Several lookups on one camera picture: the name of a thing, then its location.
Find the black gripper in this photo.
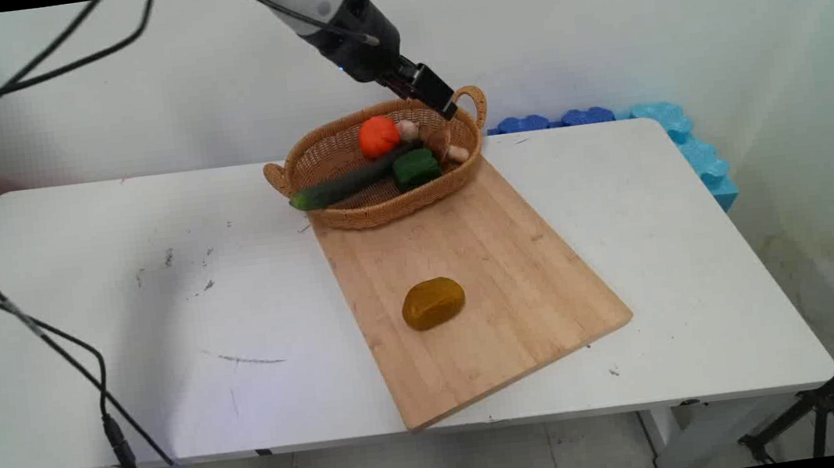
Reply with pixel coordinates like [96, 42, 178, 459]
[311, 0, 460, 135]

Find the yellow toy bell pepper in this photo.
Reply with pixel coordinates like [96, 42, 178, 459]
[398, 275, 470, 334]

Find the orange toy pumpkin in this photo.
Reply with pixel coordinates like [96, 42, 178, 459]
[356, 114, 404, 161]

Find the brown toy mushroom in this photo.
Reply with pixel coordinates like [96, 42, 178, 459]
[424, 125, 472, 168]

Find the green toy bell pepper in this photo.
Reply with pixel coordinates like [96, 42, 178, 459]
[390, 146, 445, 194]

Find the dark blue foam piece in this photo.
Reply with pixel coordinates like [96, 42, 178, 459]
[486, 112, 552, 137]
[559, 104, 617, 129]

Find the dark green toy cucumber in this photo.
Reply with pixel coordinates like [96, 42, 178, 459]
[284, 137, 431, 214]

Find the wooden cutting board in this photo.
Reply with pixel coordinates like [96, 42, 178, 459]
[304, 140, 645, 442]

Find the light blue foam mat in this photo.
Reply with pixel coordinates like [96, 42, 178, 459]
[613, 94, 742, 224]

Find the white table leg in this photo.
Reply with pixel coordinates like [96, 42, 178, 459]
[636, 390, 809, 468]

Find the black tripod stand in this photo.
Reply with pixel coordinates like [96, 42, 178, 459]
[726, 322, 834, 468]

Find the woven wicker basket with handles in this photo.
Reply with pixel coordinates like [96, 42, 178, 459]
[256, 83, 500, 241]

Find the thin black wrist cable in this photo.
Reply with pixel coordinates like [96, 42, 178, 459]
[232, 0, 382, 60]

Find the thin black hanging cable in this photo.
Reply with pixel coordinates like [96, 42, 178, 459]
[0, 0, 192, 329]

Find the thick black cable with connectors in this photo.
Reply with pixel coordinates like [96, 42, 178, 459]
[0, 0, 228, 468]

